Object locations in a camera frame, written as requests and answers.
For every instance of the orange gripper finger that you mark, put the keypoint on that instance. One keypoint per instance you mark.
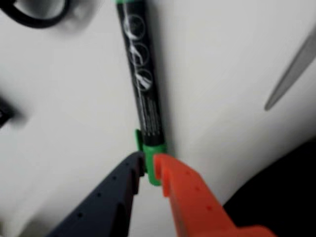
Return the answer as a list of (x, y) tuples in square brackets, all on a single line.
[(195, 209)]

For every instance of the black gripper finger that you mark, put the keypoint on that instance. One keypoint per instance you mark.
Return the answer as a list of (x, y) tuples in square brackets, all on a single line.
[(98, 209)]

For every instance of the green black marker pen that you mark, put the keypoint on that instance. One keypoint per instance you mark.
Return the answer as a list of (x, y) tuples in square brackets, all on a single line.
[(142, 81)]

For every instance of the black AA battery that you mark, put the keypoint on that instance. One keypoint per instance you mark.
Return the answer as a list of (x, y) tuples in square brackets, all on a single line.
[(5, 113)]

